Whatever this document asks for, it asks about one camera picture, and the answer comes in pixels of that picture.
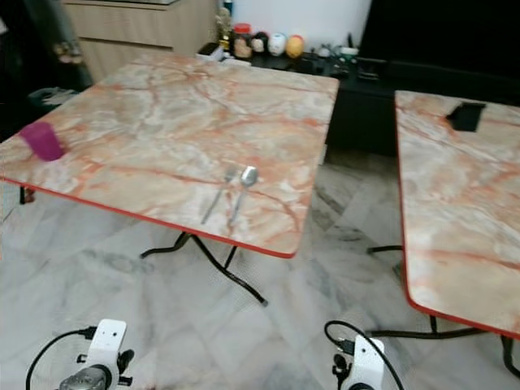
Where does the silver metal fork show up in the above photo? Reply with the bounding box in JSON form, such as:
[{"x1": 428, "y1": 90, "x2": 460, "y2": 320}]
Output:
[{"x1": 201, "y1": 165, "x2": 239, "y2": 226}]

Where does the marble folding table red edge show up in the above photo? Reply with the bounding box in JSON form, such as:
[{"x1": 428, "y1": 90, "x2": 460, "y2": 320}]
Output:
[
  {"x1": 0, "y1": 52, "x2": 340, "y2": 259},
  {"x1": 395, "y1": 89, "x2": 520, "y2": 341}
]

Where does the silver metal spoon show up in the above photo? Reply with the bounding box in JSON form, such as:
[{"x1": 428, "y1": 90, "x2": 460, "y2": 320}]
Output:
[{"x1": 227, "y1": 165, "x2": 260, "y2": 229}]

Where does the purple plastic cup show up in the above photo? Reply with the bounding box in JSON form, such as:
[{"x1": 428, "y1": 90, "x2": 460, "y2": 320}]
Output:
[{"x1": 19, "y1": 120, "x2": 66, "y2": 163}]

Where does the small black box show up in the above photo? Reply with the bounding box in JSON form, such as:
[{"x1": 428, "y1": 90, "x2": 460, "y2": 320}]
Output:
[{"x1": 445, "y1": 102, "x2": 488, "y2": 133}]

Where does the yellow round figurine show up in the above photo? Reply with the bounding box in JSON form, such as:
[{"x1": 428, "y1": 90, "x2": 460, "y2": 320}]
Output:
[{"x1": 286, "y1": 34, "x2": 306, "y2": 60}]

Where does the white round figurine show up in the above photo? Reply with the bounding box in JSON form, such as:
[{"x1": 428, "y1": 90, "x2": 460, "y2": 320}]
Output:
[{"x1": 268, "y1": 32, "x2": 288, "y2": 58}]

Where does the light wooden cabinet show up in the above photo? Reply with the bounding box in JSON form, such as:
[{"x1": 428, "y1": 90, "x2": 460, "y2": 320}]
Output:
[{"x1": 61, "y1": 0, "x2": 219, "y2": 83}]

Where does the dark round figurine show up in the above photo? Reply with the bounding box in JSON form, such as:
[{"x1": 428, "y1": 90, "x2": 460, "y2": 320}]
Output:
[{"x1": 252, "y1": 31, "x2": 271, "y2": 55}]

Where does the red lidded jar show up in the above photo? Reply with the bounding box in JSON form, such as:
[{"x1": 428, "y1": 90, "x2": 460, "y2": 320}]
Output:
[{"x1": 232, "y1": 23, "x2": 254, "y2": 60}]

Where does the small golden trophy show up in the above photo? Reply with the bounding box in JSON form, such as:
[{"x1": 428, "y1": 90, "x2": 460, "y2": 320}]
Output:
[{"x1": 215, "y1": 6, "x2": 234, "y2": 51}]

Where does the black flat television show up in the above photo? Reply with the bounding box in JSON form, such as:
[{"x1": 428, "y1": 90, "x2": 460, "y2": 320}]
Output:
[{"x1": 357, "y1": 0, "x2": 520, "y2": 63}]

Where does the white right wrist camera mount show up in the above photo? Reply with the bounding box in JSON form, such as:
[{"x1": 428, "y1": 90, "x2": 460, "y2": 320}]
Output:
[{"x1": 347, "y1": 335, "x2": 386, "y2": 390}]

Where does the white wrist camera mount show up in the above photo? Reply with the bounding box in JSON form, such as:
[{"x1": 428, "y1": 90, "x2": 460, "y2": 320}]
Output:
[
  {"x1": 347, "y1": 335, "x2": 386, "y2": 390},
  {"x1": 84, "y1": 318, "x2": 128, "y2": 388}
]

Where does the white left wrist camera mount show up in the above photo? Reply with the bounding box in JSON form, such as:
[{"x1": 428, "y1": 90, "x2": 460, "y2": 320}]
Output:
[{"x1": 84, "y1": 318, "x2": 128, "y2": 388}]

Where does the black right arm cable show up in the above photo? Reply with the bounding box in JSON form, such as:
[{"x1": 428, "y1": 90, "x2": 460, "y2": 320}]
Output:
[{"x1": 323, "y1": 319, "x2": 408, "y2": 390}]

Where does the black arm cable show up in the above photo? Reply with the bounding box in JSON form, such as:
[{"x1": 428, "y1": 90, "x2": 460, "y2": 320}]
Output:
[
  {"x1": 323, "y1": 319, "x2": 408, "y2": 390},
  {"x1": 25, "y1": 326, "x2": 99, "y2": 390}
]

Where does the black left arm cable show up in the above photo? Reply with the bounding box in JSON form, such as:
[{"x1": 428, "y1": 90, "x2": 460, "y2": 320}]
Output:
[{"x1": 25, "y1": 326, "x2": 99, "y2": 390}]

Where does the black metal table leg frame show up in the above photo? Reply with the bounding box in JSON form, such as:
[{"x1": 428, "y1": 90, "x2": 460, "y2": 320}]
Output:
[
  {"x1": 19, "y1": 184, "x2": 270, "y2": 307},
  {"x1": 366, "y1": 244, "x2": 520, "y2": 379}
]

